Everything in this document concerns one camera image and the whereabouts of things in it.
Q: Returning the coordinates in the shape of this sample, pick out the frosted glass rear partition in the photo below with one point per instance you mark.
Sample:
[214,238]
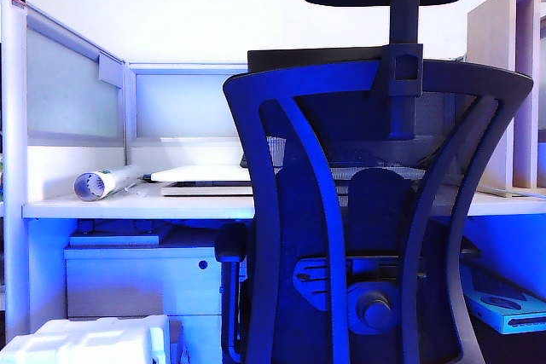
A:
[183,99]

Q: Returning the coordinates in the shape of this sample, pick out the light wooden shelf unit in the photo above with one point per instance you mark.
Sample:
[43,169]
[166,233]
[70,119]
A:
[490,82]

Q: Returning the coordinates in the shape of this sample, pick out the white shallow tray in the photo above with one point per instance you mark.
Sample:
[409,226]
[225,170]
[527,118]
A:
[200,140]

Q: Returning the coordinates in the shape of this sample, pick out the white flat laptop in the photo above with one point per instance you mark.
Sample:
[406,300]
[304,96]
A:
[200,173]

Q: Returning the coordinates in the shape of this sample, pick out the frosted glass side partition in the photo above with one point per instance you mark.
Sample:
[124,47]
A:
[68,82]

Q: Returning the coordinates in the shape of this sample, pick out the beige flat board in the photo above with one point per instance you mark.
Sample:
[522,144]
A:
[205,190]

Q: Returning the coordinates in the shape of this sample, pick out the rolled white paper tube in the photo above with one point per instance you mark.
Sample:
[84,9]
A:
[102,182]

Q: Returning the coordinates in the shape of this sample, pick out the light blue cardboard box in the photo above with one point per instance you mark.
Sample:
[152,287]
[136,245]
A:
[512,317]

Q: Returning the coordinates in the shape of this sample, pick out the white styrofoam box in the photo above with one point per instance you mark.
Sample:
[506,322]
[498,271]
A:
[89,340]

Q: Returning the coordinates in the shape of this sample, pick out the white drawer cabinet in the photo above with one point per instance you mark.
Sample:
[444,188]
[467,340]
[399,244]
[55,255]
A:
[141,279]

